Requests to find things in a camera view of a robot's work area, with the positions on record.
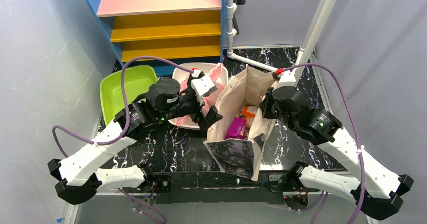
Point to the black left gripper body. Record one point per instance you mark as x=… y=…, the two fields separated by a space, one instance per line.
x=199 y=107

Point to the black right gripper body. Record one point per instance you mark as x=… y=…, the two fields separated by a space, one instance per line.
x=265 y=105

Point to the orange Fox's candy bag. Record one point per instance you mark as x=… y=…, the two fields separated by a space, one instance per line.
x=248 y=113

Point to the white pvc pipe stand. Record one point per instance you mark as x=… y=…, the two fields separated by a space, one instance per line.
x=233 y=30

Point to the beige canvas tote bag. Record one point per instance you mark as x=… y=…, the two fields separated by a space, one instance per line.
x=241 y=157

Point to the colourful wooden shelf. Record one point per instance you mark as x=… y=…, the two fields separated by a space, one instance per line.
x=183 y=31

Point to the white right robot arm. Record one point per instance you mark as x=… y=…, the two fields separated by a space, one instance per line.
x=375 y=190

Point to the white rectangular tray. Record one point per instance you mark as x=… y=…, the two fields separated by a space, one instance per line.
x=219 y=75

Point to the white camera pole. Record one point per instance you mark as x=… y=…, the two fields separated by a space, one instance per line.
x=317 y=24

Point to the green plastic tray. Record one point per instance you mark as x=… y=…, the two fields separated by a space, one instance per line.
x=137 y=81

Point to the purple snack bag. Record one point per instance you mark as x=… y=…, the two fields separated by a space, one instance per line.
x=236 y=130

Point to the aluminium base frame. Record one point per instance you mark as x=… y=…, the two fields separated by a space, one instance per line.
x=179 y=155

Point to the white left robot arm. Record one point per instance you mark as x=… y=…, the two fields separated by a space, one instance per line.
x=81 y=175

